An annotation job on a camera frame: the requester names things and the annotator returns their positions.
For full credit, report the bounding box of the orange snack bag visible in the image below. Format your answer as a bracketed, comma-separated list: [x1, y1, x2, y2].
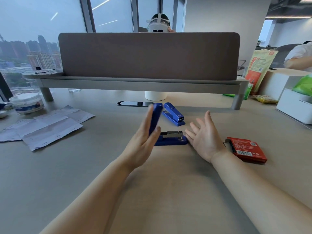
[244, 49, 279, 95]

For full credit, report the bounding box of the person's right forearm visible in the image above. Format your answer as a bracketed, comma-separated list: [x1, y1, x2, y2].
[211, 150, 312, 234]

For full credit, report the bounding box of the blue stapler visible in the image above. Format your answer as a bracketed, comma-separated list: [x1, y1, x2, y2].
[162, 102, 186, 126]
[149, 103, 188, 146]

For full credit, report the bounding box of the yellow packet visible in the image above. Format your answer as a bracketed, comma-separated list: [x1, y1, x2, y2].
[255, 95, 279, 104]

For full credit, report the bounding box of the white cylindrical cup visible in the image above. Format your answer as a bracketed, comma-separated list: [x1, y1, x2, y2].
[144, 91, 168, 101]

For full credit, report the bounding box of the person's left hand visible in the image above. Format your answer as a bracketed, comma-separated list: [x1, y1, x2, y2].
[119, 105, 161, 171]

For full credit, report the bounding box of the large folded white paper sheet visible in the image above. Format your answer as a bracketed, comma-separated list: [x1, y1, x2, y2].
[22, 116, 84, 151]

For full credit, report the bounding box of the white headset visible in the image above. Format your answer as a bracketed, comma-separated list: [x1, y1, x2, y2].
[146, 14, 170, 33]

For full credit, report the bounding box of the grey-brown desk divider panel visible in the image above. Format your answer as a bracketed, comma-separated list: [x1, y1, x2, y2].
[58, 32, 241, 81]

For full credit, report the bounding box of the white plastic jar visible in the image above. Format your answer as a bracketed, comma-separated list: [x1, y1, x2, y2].
[9, 92, 45, 116]

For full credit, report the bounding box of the white open box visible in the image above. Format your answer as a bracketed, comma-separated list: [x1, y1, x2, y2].
[276, 88, 312, 131]

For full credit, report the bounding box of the green wipes packet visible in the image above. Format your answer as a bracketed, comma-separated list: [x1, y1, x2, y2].
[292, 74, 312, 97]

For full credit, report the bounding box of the red staple box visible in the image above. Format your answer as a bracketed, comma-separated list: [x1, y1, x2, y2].
[224, 137, 268, 164]

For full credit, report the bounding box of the person's right hand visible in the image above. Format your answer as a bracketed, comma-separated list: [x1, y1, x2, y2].
[185, 110, 227, 164]

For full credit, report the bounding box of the grey desk shelf riser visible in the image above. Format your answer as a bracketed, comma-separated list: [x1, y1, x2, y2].
[22, 72, 250, 111]

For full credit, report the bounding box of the large white cardboard box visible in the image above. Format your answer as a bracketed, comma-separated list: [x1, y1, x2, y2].
[258, 68, 312, 102]

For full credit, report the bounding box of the closed blue stapler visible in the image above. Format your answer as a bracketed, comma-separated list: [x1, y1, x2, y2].
[162, 102, 186, 126]

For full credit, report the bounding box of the person's left forearm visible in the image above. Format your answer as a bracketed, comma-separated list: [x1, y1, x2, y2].
[39, 156, 134, 234]

